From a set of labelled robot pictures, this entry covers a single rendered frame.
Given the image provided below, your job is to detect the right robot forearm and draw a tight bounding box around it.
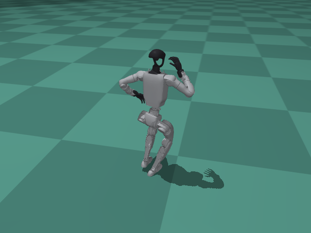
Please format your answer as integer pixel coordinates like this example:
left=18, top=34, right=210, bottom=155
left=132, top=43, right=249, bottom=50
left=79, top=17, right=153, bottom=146
left=179, top=71, right=195, bottom=93

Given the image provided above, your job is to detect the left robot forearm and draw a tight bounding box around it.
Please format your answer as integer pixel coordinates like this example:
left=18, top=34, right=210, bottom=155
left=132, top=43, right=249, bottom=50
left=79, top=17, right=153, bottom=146
left=122, top=84, right=135, bottom=96

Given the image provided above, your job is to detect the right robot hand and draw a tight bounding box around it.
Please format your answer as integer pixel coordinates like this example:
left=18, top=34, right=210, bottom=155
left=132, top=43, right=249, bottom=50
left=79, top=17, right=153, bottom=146
left=169, top=57, right=184, bottom=78

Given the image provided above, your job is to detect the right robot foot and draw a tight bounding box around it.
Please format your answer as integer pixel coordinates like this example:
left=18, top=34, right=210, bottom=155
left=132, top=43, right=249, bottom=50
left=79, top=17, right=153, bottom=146
left=147, top=163, right=162, bottom=177

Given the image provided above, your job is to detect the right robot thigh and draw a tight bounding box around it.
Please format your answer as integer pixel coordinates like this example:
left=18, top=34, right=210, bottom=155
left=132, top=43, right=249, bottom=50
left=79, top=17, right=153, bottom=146
left=156, top=120, right=174, bottom=147

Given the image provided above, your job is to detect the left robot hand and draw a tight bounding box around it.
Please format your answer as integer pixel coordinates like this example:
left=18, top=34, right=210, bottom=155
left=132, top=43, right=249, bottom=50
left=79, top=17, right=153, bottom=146
left=133, top=90, right=145, bottom=103

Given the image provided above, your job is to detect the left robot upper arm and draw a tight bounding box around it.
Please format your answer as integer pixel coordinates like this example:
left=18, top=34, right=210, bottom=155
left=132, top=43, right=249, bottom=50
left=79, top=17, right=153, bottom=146
left=119, top=71, right=145, bottom=89

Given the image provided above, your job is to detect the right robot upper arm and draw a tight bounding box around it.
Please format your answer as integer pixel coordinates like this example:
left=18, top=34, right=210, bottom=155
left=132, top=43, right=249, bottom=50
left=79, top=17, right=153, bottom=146
left=164, top=75, right=194, bottom=98

